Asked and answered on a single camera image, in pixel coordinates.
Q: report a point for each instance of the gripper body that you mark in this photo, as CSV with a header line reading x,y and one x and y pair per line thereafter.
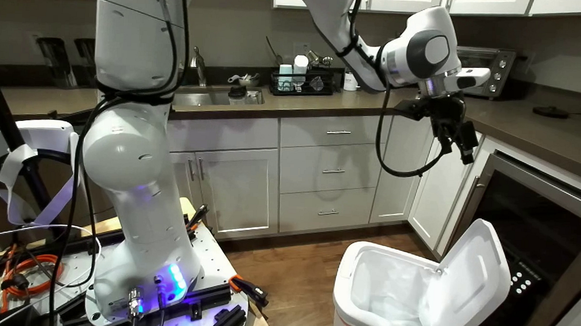
x,y
445,112

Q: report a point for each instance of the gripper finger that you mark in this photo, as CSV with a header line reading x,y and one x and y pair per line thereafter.
x,y
446,143
468,141

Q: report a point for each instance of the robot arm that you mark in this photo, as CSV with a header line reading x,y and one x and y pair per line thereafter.
x,y
133,166

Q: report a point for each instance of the white bin lid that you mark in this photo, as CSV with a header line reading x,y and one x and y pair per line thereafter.
x,y
471,283

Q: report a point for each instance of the white bin liner bag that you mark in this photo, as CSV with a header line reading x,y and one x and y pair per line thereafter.
x,y
388,289

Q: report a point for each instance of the white bin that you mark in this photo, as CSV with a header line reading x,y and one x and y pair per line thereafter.
x,y
362,313

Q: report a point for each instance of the white cabinet door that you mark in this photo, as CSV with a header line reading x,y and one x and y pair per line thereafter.
x,y
397,187
436,203
180,170
240,190

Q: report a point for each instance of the silver toaster oven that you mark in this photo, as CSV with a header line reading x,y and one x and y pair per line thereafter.
x,y
500,69

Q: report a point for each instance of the black round disc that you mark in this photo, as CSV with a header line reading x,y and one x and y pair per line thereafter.
x,y
550,111

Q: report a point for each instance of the small white jar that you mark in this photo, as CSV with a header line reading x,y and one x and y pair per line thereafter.
x,y
350,81

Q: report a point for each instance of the built-in glass door cooler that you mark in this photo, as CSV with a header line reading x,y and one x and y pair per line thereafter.
x,y
547,233

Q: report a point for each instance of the black dish rack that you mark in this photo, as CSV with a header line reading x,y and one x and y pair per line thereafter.
x,y
323,86

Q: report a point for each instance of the white kitchen base cabinet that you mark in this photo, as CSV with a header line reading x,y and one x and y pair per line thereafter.
x,y
320,149

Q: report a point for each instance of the white drawer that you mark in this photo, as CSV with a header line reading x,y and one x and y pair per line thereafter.
x,y
303,210
311,130
305,169

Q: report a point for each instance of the white bottle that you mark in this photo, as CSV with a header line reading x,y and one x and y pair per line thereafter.
x,y
300,68

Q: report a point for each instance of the pale green cup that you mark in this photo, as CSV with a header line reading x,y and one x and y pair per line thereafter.
x,y
285,74

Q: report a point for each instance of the bottle with black cap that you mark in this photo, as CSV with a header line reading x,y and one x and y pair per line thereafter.
x,y
236,94

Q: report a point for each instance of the steel sink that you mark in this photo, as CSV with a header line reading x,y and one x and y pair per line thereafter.
x,y
210,98

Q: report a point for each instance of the orange and black clamp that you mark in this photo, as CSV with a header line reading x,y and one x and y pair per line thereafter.
x,y
250,288

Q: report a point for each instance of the silver tap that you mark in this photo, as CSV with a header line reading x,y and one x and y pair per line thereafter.
x,y
198,66

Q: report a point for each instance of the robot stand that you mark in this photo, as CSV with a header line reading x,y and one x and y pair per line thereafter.
x,y
212,260

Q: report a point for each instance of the dark glass container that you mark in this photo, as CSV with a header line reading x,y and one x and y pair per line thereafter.
x,y
85,58

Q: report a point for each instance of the white headset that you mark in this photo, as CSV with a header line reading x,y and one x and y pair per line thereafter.
x,y
41,135

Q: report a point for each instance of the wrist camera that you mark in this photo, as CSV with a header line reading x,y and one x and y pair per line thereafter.
x,y
413,108

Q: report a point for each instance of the row of white wall cabinets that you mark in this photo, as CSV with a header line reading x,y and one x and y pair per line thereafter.
x,y
488,4

